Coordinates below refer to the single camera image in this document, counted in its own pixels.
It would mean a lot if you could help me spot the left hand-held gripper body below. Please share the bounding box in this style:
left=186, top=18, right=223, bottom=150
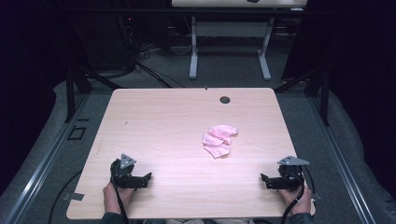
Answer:
left=109, top=153, right=149, bottom=189

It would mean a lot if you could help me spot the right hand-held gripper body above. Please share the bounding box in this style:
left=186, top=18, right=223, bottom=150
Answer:
left=264, top=156, right=310, bottom=191

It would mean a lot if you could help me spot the person's right hand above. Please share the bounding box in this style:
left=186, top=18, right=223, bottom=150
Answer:
left=278, top=186, right=313, bottom=216

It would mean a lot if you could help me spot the person's left hand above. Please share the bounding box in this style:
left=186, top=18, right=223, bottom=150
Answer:
left=103, top=182, right=134, bottom=216

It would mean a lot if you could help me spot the black metal stand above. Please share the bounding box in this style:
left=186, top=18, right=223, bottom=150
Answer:
left=274, top=65, right=331, bottom=127
left=64, top=64, right=124, bottom=124

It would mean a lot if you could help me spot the dark equipment rack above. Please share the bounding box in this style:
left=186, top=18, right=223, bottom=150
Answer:
left=78, top=13, right=139, bottom=71

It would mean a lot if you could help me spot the white desk with metal legs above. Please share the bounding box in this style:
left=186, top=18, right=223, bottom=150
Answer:
left=171, top=0, right=309, bottom=81

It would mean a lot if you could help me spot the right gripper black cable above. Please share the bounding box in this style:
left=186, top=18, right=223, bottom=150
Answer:
left=280, top=169, right=306, bottom=224

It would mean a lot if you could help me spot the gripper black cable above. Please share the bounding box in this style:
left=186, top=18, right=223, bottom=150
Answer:
left=110, top=174, right=130, bottom=224
left=280, top=169, right=306, bottom=224

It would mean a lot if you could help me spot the thin black cable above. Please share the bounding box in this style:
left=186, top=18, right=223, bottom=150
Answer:
left=304, top=165, right=317, bottom=195

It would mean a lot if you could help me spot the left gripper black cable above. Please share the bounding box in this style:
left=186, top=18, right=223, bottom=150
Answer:
left=110, top=174, right=130, bottom=224

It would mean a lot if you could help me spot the aluminium floor rail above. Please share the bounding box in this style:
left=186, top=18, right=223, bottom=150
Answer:
left=307, top=94, right=377, bottom=224
left=2, top=92, right=90, bottom=224

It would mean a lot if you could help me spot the black floor cable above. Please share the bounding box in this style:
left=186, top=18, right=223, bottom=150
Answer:
left=48, top=168, right=84, bottom=224

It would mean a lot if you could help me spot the bundle of floor cables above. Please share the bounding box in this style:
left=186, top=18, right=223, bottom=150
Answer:
left=134, top=43, right=194, bottom=90

